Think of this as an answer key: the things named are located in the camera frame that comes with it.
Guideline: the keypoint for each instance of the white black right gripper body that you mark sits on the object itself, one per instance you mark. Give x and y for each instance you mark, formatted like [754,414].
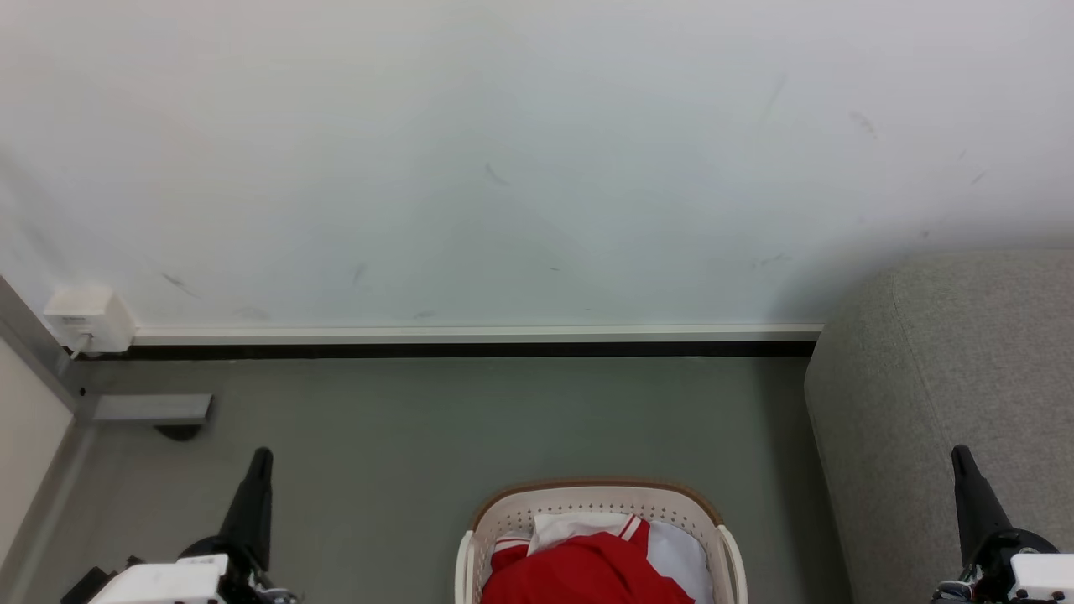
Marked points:
[1036,579]

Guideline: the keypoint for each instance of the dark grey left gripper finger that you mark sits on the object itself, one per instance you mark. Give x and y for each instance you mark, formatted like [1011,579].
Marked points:
[252,503]

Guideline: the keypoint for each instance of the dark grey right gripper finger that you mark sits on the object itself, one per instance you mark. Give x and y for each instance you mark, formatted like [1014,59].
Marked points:
[975,503]

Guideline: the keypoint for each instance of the white garment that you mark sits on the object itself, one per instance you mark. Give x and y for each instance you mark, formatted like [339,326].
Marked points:
[675,549]

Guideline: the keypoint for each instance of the grey fabric sofa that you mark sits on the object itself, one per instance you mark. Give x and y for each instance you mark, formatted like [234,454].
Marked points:
[923,377]

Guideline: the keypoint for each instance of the red basketball jersey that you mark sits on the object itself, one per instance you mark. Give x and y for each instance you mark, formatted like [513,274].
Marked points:
[579,575]

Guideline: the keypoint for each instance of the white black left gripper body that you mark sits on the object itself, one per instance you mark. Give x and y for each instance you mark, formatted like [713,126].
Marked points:
[168,580]

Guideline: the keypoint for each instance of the white and black baseboard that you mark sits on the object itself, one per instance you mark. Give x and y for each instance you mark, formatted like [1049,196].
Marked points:
[470,334]

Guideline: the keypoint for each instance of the cream perforated laundry basket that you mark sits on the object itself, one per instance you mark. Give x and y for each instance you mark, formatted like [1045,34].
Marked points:
[587,502]

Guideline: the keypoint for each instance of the white wall power adapter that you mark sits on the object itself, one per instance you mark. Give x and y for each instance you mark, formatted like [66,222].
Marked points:
[91,317]

